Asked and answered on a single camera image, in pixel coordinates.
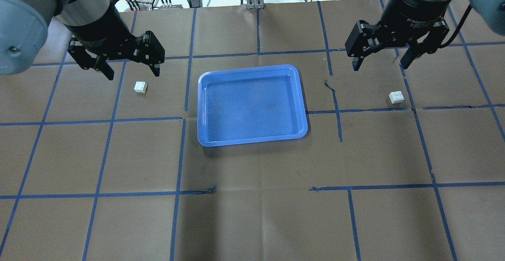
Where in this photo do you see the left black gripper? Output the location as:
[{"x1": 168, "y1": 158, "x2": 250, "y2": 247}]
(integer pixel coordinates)
[{"x1": 65, "y1": 12, "x2": 165, "y2": 81}]

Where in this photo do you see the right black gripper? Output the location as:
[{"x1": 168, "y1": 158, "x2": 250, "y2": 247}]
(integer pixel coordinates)
[{"x1": 345, "y1": 0, "x2": 449, "y2": 71}]

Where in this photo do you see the white block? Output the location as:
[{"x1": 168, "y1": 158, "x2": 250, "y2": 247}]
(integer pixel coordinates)
[
  {"x1": 388, "y1": 91, "x2": 405, "y2": 104},
  {"x1": 133, "y1": 81, "x2": 148, "y2": 93}
]

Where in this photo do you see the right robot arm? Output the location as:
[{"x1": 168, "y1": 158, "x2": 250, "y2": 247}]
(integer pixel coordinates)
[{"x1": 345, "y1": 0, "x2": 505, "y2": 71}]

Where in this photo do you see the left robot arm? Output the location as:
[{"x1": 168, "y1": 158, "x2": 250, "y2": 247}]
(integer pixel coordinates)
[{"x1": 0, "y1": 0, "x2": 165, "y2": 81}]

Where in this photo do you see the blue plastic tray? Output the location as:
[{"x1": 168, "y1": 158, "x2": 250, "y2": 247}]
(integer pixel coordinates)
[{"x1": 197, "y1": 65, "x2": 309, "y2": 147}]

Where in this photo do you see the grey usb hub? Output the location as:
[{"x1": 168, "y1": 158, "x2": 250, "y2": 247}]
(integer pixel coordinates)
[{"x1": 151, "y1": 4, "x2": 183, "y2": 11}]

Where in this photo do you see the brown paper table cover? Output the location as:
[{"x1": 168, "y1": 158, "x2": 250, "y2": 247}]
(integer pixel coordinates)
[{"x1": 0, "y1": 0, "x2": 505, "y2": 261}]

